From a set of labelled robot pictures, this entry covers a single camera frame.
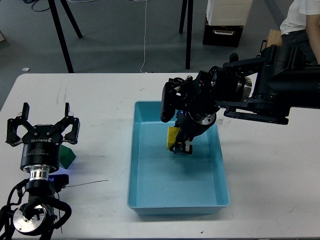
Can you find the black storage box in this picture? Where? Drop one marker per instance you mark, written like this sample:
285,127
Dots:
224,32

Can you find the green wooden block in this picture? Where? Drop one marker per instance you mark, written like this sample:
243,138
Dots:
67,156

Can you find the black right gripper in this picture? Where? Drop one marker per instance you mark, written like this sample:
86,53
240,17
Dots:
190,125

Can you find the seated person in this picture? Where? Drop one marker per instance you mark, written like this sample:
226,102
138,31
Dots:
301,29

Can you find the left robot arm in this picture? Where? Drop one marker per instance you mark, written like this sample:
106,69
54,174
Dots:
32,208

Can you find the black left table legs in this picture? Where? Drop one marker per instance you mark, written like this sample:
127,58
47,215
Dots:
59,30

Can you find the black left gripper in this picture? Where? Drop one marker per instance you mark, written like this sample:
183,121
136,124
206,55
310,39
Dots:
43,148

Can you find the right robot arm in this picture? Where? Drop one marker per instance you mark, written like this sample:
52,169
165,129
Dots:
261,89

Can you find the cardboard box with handles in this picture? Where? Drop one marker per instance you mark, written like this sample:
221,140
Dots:
274,38

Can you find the white appliance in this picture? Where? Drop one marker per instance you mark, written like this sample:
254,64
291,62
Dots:
228,12

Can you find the black right table legs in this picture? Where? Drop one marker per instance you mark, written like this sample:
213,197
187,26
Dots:
186,16

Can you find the blue plastic box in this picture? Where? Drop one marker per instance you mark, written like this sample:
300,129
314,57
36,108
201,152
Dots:
164,183

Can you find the yellow wooden block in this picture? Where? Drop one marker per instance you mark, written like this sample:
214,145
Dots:
171,136

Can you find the black table legs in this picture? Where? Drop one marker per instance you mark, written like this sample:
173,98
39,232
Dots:
186,16
59,30

